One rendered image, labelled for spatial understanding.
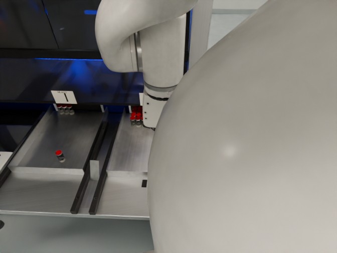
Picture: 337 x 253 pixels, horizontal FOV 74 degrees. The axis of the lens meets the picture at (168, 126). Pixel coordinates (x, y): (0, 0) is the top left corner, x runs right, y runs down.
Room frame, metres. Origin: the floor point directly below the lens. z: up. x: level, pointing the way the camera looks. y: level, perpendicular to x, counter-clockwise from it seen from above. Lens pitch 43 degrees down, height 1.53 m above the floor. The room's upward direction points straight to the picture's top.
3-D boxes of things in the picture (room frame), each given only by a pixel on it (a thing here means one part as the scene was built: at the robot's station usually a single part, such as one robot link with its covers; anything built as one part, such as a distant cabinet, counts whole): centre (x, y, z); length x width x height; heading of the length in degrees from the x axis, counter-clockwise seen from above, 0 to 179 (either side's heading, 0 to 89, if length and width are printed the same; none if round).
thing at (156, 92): (0.41, 0.01, 1.27); 0.09 x 0.08 x 0.03; 87
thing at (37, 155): (0.62, 0.41, 0.90); 0.34 x 0.26 x 0.04; 177
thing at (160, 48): (0.41, 0.02, 1.35); 0.09 x 0.08 x 0.13; 98
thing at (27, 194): (0.55, 0.25, 0.87); 0.70 x 0.48 x 0.02; 87
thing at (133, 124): (0.69, 0.07, 0.90); 0.18 x 0.02 x 0.05; 88
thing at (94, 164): (0.40, 0.25, 0.91); 0.14 x 0.03 x 0.06; 178
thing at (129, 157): (0.61, 0.07, 0.90); 0.34 x 0.26 x 0.04; 178
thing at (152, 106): (0.41, 0.01, 1.21); 0.10 x 0.08 x 0.11; 87
